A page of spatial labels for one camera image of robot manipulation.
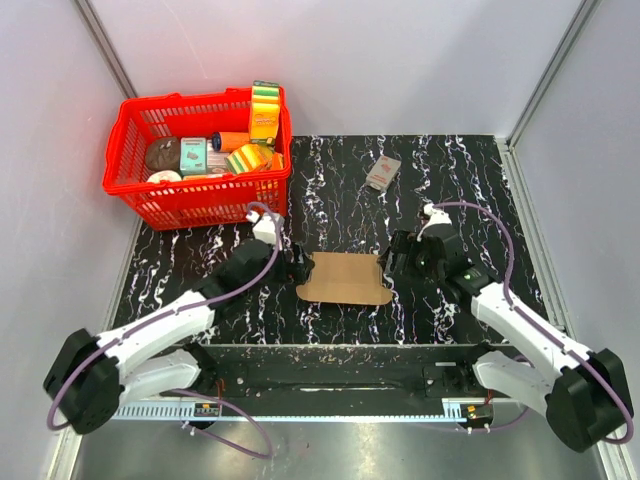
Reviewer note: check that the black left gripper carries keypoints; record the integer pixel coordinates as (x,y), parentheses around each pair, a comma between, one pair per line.
(298,271)

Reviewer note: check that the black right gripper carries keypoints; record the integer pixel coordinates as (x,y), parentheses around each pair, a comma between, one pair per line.
(403,242)

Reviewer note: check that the brown cardboard box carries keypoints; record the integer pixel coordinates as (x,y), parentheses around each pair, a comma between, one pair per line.
(345,278)

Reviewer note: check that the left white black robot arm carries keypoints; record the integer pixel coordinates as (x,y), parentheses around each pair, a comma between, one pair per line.
(93,375)

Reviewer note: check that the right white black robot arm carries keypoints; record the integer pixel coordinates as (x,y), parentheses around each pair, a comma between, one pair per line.
(582,394)

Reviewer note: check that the grey card box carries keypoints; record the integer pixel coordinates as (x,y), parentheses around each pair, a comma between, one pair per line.
(382,173)

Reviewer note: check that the pink white flat box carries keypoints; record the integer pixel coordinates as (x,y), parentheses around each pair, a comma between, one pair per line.
(215,160)

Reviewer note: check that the teal small box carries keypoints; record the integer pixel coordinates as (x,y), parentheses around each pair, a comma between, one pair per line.
(193,156)

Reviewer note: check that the red plastic shopping basket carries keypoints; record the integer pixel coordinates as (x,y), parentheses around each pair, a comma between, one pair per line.
(199,202)

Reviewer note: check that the orange snack packet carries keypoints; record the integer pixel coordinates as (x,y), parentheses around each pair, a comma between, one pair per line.
(276,162)

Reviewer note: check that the lying yellow green sponge pack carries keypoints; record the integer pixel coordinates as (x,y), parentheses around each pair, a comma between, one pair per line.
(249,158)

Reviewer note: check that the orange cylinder can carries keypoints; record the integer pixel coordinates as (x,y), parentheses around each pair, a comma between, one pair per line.
(227,142)

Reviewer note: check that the white round tape roll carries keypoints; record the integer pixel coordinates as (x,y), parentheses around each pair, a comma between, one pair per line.
(164,176)

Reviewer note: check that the tall yellow green sponge pack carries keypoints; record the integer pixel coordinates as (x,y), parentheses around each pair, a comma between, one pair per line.
(264,112)

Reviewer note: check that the brown round bread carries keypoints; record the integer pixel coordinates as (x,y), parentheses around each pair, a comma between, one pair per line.
(163,154)

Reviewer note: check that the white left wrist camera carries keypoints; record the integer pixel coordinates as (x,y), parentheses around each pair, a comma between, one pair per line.
(266,227)

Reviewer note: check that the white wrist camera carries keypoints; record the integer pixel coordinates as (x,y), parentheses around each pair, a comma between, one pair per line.
(266,227)
(434,216)

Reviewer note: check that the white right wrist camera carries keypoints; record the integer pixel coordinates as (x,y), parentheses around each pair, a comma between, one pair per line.
(434,216)

